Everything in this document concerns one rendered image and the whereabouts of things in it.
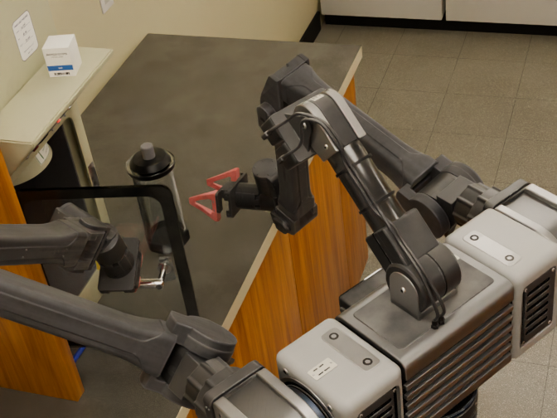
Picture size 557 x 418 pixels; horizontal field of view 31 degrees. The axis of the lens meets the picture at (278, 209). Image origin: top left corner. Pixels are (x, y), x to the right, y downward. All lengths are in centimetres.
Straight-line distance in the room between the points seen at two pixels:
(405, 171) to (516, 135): 268
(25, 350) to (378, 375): 97
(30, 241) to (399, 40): 364
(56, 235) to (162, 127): 125
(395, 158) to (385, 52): 327
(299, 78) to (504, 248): 53
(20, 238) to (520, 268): 69
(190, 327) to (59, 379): 74
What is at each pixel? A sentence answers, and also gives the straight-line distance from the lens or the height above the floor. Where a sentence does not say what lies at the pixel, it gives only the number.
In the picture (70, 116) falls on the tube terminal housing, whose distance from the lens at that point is 206.
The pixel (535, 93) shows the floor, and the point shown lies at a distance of 452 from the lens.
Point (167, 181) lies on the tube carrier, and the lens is 222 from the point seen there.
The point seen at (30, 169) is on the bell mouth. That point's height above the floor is 133.
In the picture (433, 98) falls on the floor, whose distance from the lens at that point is 450.
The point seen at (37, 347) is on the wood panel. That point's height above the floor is 109.
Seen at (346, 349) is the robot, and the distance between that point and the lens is 122.
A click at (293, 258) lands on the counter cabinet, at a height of 68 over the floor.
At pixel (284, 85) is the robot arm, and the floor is 153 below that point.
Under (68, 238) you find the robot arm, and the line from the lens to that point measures 157.
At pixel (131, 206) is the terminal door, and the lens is 181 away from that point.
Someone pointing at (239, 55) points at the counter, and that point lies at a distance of 304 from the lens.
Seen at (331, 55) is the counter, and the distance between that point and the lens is 297.
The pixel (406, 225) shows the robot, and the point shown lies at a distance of 123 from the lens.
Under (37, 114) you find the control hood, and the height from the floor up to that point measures 151.
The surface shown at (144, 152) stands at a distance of 220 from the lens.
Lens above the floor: 241
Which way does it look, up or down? 38 degrees down
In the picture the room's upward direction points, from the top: 8 degrees counter-clockwise
